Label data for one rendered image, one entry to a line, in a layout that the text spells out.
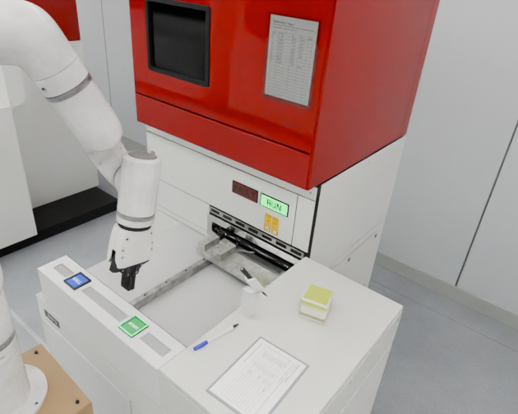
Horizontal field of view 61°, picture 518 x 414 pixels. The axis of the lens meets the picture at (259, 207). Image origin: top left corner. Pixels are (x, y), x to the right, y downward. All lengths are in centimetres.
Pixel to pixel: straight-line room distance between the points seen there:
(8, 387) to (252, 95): 95
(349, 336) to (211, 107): 82
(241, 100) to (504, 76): 159
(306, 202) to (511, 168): 154
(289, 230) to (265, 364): 52
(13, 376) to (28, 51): 66
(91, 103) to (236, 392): 68
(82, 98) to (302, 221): 82
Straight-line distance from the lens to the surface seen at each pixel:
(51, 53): 83
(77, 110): 86
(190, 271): 156
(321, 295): 122
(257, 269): 152
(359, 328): 125
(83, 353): 148
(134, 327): 121
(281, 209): 145
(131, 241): 102
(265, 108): 131
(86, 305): 130
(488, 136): 267
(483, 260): 294
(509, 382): 276
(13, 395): 113
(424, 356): 267
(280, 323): 122
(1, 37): 82
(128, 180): 96
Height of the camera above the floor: 181
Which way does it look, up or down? 30 degrees down
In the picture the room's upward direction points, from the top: 5 degrees clockwise
